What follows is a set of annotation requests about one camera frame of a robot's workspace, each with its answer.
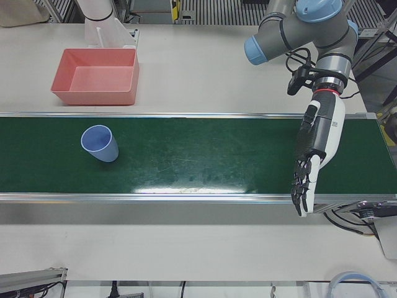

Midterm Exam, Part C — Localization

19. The aluminium profile with cables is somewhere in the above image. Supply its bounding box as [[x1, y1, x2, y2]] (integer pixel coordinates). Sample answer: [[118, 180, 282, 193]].
[[0, 267, 69, 298]]

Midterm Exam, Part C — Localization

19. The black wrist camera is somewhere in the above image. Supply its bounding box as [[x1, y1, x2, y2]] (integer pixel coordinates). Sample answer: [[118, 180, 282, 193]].
[[287, 63, 314, 96]]

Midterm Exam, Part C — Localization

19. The beige bag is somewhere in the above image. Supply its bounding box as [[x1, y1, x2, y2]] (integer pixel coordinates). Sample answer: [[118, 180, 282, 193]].
[[0, 0, 51, 27]]

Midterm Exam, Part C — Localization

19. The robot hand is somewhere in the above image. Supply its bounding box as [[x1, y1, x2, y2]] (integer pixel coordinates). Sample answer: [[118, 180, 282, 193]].
[[290, 91, 347, 219]]

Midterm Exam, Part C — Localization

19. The black electronics board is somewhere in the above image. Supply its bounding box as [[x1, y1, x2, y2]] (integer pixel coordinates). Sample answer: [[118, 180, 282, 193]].
[[349, 200, 397, 223]]

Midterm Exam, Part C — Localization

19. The blue plastic cup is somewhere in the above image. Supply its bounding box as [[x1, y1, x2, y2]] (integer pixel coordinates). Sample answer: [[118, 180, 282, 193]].
[[80, 124, 120, 163]]

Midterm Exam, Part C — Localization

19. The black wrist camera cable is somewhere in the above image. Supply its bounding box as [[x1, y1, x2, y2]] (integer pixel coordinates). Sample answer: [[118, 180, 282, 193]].
[[285, 47, 313, 74]]

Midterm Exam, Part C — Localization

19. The silver flat box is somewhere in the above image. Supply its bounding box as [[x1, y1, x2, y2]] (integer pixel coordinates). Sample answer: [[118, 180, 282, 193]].
[[373, 214, 397, 260]]

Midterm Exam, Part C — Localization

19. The light blue hose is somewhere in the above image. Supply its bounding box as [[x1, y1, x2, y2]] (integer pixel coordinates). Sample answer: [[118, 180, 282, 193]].
[[328, 271, 382, 298]]

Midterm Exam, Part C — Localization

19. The pink plastic box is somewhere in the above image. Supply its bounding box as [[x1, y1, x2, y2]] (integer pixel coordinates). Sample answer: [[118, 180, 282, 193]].
[[50, 48, 141, 107]]

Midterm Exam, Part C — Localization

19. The green belt conveyor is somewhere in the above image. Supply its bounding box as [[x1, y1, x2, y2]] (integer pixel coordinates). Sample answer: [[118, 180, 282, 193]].
[[0, 112, 397, 206]]

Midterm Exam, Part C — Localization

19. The yellow black marked post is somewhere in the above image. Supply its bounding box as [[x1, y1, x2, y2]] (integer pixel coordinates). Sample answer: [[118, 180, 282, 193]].
[[169, 0, 182, 24]]

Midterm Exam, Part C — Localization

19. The white pedestal with gussets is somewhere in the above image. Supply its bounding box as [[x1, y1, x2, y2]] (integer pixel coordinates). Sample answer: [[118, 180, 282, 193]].
[[76, 0, 138, 51]]

